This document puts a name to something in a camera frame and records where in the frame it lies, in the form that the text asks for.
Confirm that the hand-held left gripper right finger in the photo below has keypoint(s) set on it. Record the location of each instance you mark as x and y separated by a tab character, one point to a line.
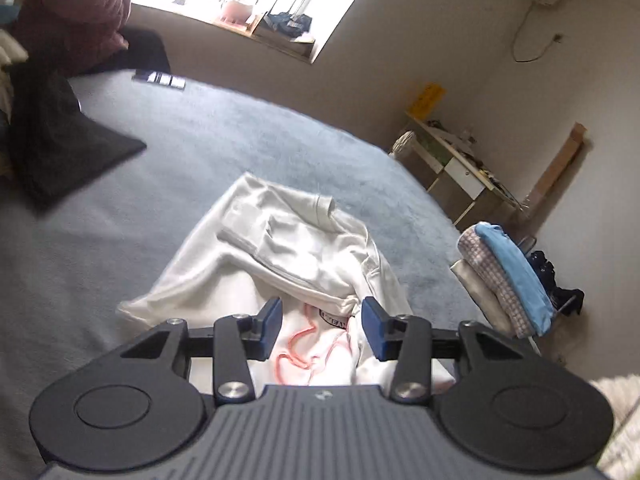
372	327

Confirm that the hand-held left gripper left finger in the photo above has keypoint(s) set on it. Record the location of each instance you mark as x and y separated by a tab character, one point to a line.
270	322

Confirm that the white hoodie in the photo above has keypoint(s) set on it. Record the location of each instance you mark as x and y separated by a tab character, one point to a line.
300	250

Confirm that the beige folded cloth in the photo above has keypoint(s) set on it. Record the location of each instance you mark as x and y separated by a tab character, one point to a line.
475	290

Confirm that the wooden desk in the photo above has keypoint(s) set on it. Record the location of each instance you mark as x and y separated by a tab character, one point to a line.
465	175

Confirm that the black shoes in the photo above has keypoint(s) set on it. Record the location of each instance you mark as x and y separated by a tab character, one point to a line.
547	270

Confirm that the cream bedpost finial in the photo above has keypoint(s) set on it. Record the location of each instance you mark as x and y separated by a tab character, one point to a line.
404	142

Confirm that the metal shoe rack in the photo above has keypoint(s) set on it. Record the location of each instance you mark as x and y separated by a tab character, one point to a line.
570	305

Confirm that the cardboard plank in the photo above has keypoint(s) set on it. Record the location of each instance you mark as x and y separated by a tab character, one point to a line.
557	165

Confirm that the black cloth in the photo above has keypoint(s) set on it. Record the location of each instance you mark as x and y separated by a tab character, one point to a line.
55	145

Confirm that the cardboard box with shoes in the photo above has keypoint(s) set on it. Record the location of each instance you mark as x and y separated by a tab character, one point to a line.
285	25

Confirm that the pink flower pot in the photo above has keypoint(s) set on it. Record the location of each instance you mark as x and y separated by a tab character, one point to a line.
237	12

